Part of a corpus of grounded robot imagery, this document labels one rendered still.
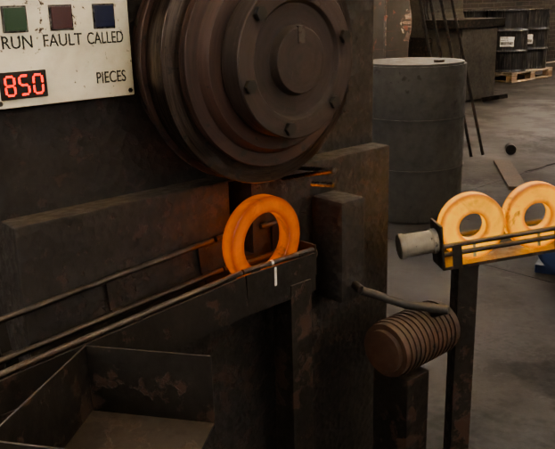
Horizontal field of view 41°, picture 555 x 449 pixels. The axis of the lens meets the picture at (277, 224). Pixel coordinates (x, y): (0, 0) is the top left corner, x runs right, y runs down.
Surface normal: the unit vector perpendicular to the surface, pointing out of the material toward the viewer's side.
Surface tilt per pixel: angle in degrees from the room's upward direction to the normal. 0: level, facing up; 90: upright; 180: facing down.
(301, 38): 90
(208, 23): 69
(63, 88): 90
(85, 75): 90
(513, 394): 0
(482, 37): 90
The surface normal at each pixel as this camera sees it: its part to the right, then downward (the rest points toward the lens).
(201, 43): -0.36, 0.08
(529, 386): -0.03, -0.96
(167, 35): 0.67, 0.20
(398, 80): -0.43, 0.27
